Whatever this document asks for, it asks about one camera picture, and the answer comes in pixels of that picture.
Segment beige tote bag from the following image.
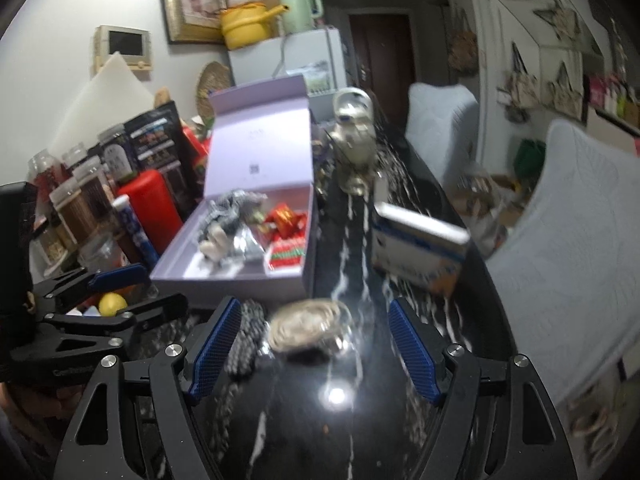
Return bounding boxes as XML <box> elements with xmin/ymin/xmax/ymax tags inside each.
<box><xmin>502</xmin><ymin>42</ymin><xmax>541</xmax><ymax>108</ymax></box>
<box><xmin>550</xmin><ymin>62</ymin><xmax>586</xmax><ymax>121</ymax></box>

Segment clear glass cup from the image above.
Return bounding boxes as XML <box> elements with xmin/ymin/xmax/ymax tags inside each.
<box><xmin>340</xmin><ymin>160</ymin><xmax>373</xmax><ymax>195</ymax></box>

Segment white quilted chair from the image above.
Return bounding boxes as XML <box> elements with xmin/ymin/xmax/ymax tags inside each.
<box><xmin>485</xmin><ymin>120</ymin><xmax>640</xmax><ymax>406</ymax></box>
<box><xmin>404</xmin><ymin>82</ymin><xmax>480</xmax><ymax>181</ymax></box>

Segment cream rope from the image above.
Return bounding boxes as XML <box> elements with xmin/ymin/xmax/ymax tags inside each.
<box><xmin>267</xmin><ymin>298</ymin><xmax>353</xmax><ymax>356</ymax></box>

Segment yellow ball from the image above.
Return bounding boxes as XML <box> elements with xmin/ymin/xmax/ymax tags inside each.
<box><xmin>98</xmin><ymin>292</ymin><xmax>128</xmax><ymax>317</ymax></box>

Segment green electric kettle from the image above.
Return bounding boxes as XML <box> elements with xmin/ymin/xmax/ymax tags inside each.
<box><xmin>279</xmin><ymin>0</ymin><xmax>323</xmax><ymax>36</ymax></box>

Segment brown patterned tote bag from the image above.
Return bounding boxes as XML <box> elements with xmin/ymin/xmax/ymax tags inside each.
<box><xmin>447</xmin><ymin>7</ymin><xmax>478</xmax><ymax>76</ymax></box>

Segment black kettle cable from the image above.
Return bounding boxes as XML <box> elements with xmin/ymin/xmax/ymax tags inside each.
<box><xmin>272</xmin><ymin>35</ymin><xmax>290</xmax><ymax>78</ymax></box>

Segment white fridge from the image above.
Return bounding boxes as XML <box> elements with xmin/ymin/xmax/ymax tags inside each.
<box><xmin>227</xmin><ymin>27</ymin><xmax>348</xmax><ymax>93</ymax></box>

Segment jar with brown contents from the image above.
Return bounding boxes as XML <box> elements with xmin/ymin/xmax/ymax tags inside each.
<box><xmin>50</xmin><ymin>177</ymin><xmax>101</xmax><ymax>243</ymax></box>

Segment black white knit cloth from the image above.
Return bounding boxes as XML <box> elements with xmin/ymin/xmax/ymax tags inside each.
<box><xmin>225</xmin><ymin>299</ymin><xmax>266</xmax><ymax>378</ymax></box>

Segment yellow enamel pot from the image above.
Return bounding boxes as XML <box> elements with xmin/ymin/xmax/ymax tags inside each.
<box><xmin>220</xmin><ymin>2</ymin><xmax>287</xmax><ymax>51</ymax></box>

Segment grey plush toy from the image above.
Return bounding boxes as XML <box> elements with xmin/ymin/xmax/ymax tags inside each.
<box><xmin>197</xmin><ymin>189</ymin><xmax>268</xmax><ymax>261</ymax></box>

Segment person's left hand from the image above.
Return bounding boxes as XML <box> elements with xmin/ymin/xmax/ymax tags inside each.
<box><xmin>0</xmin><ymin>382</ymin><xmax>83</xmax><ymax>461</ymax></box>

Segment red canister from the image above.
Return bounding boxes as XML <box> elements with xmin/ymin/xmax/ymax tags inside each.
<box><xmin>117</xmin><ymin>170</ymin><xmax>183</xmax><ymax>256</ymax></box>

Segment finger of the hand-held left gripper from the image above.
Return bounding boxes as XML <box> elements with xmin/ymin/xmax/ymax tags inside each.
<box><xmin>42</xmin><ymin>292</ymin><xmax>190</xmax><ymax>363</ymax></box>
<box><xmin>30</xmin><ymin>262</ymin><xmax>151</xmax><ymax>313</ymax></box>

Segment black snack bag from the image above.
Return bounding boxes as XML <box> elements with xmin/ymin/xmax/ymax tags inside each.
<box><xmin>124</xmin><ymin>101</ymin><xmax>198</xmax><ymax>211</ymax></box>

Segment blue white carton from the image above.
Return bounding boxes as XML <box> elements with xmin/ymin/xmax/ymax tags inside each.
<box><xmin>371</xmin><ymin>202</ymin><xmax>471</xmax><ymax>297</ymax></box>

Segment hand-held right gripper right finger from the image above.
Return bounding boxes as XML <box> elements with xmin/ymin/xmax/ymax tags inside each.
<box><xmin>387</xmin><ymin>297</ymin><xmax>583</xmax><ymax>480</ymax></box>

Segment clear plastic jar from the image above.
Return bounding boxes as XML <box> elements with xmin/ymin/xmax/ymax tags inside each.
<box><xmin>72</xmin><ymin>155</ymin><xmax>116</xmax><ymax>216</ymax></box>

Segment lilac gift box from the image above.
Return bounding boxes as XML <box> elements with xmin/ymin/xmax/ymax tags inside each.
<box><xmin>150</xmin><ymin>74</ymin><xmax>321</xmax><ymax>306</ymax></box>

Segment red snack packets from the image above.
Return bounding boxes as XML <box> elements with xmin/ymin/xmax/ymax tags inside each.
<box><xmin>262</xmin><ymin>203</ymin><xmax>307</xmax><ymax>241</ymax></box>

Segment clear jar with red contents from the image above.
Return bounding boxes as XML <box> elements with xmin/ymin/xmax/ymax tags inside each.
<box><xmin>27</xmin><ymin>149</ymin><xmax>68</xmax><ymax>188</ymax></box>

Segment gold framed picture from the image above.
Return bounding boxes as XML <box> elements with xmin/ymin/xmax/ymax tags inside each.
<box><xmin>159</xmin><ymin>0</ymin><xmax>224</xmax><ymax>45</ymax></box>

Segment green printed packet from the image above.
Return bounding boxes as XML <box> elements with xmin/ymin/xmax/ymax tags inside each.
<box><xmin>300</xmin><ymin>61</ymin><xmax>335</xmax><ymax>96</ymax></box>

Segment white blue patterned bottle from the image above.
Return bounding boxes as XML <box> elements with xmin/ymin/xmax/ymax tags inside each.
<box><xmin>112</xmin><ymin>196</ymin><xmax>158</xmax><ymax>268</ymax></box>

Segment dark wooden door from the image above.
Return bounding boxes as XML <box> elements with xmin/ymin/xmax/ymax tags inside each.
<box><xmin>348</xmin><ymin>10</ymin><xmax>416</xmax><ymax>96</ymax></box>

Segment round woven tray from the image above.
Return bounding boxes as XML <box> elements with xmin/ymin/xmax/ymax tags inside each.
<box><xmin>196</xmin><ymin>61</ymin><xmax>233</xmax><ymax>118</ymax></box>

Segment red green striped sock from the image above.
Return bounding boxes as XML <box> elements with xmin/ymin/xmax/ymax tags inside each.
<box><xmin>264</xmin><ymin>239</ymin><xmax>307</xmax><ymax>273</ymax></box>

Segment red packet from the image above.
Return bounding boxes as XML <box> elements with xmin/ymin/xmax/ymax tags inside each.
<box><xmin>182</xmin><ymin>127</ymin><xmax>211</xmax><ymax>181</ymax></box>

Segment green bag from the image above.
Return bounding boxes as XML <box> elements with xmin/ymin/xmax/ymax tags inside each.
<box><xmin>514</xmin><ymin>139</ymin><xmax>547</xmax><ymax>186</ymax></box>

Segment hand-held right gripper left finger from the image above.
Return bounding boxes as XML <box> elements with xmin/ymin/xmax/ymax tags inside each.
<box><xmin>50</xmin><ymin>295</ymin><xmax>244</xmax><ymax>480</ymax></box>

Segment white foam board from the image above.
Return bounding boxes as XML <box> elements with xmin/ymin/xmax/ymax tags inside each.
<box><xmin>47</xmin><ymin>51</ymin><xmax>156</xmax><ymax>156</ymax></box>

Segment wall intercom panel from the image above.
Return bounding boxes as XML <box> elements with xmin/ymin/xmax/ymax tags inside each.
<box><xmin>92</xmin><ymin>25</ymin><xmax>152</xmax><ymax>81</ymax></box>

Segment star shaped wall decoration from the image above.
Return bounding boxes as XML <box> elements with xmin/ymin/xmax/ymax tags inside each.
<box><xmin>532</xmin><ymin>0</ymin><xmax>581</xmax><ymax>43</ymax></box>

